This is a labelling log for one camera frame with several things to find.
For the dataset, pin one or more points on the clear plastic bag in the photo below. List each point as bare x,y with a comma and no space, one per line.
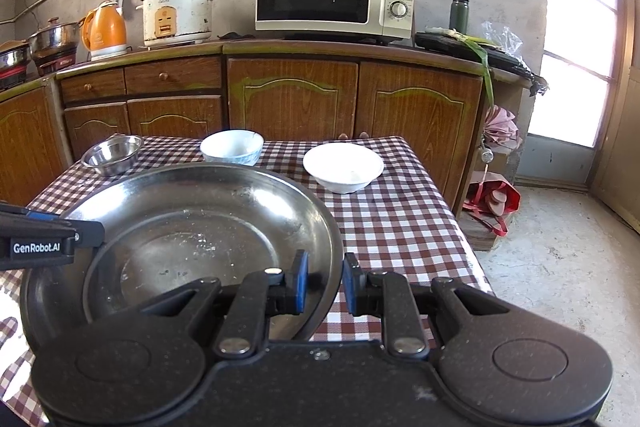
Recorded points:
502,38

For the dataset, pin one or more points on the wooden two-door cabinet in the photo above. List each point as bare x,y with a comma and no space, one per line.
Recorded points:
350,97

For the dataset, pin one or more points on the brown door leaf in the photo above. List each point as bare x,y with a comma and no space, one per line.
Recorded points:
625,132

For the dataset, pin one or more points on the white rice cooker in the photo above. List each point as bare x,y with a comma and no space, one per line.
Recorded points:
175,17

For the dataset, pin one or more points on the blue patterned white bowl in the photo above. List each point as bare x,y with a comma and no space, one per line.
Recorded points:
230,147

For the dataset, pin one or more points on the pink fabric bundle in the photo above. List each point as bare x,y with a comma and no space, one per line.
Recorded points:
502,129

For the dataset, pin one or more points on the green thermos bottle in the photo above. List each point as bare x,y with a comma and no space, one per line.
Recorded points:
460,17

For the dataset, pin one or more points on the stainless steel plate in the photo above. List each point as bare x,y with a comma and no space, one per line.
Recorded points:
200,232

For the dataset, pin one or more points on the wide wooden drawer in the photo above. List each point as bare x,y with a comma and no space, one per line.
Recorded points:
175,76

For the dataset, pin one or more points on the red induction cooker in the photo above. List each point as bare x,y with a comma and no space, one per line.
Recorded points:
57,63

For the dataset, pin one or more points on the brown checked tablecloth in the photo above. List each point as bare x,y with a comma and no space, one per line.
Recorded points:
400,217

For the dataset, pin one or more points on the plain white bowl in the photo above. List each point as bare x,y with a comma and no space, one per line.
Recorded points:
342,167

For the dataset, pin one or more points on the black tray with leek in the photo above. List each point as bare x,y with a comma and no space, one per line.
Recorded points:
440,42

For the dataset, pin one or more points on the black and red cooker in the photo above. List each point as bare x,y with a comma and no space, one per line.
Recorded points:
15,78

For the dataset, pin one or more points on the dark cloth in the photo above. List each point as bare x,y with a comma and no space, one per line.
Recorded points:
235,35

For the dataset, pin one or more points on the round metal utensil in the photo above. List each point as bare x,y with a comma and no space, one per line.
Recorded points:
486,155

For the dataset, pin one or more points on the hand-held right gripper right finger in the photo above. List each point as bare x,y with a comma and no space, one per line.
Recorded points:
350,283

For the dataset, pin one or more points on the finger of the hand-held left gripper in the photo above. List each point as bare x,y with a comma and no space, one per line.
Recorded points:
45,217
91,237

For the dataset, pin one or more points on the lidded steel pot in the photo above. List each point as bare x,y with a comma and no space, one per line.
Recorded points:
52,39

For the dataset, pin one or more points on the wooden cabinet with drawers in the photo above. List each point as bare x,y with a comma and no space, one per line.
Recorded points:
150,77

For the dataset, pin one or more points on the glass door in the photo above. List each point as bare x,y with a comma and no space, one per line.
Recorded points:
575,57

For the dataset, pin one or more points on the green onion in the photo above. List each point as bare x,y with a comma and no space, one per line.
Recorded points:
470,39

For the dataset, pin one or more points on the steel wok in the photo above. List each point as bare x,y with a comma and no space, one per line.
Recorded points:
15,54

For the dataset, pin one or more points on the orange electric kettle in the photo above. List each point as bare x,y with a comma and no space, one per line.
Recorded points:
105,34

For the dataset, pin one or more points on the narrow wooden drawer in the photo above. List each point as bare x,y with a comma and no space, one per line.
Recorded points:
92,86

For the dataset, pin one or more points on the wooden corner cabinet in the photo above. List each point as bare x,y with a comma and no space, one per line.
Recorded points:
30,132

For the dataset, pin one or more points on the wooden cabinet door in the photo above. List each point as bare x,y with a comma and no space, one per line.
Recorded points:
420,117
27,142
292,99
175,114
97,122

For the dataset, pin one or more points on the red bag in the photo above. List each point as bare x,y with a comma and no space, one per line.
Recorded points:
502,202

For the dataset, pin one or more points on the small steel bowl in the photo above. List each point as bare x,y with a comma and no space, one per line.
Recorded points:
112,152

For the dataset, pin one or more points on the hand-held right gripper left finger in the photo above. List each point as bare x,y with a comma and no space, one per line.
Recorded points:
300,282

